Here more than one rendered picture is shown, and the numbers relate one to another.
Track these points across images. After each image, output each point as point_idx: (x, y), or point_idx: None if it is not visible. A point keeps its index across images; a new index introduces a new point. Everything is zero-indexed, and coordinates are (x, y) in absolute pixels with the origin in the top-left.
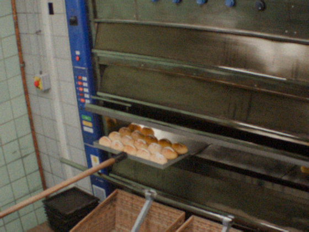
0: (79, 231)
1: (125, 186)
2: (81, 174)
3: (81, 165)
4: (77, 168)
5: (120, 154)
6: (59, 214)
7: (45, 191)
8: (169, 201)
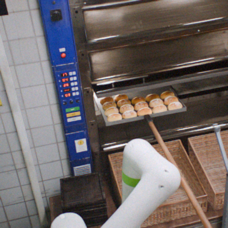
0: None
1: (192, 132)
2: (164, 143)
3: None
4: None
5: (149, 117)
6: (94, 205)
7: (179, 170)
8: None
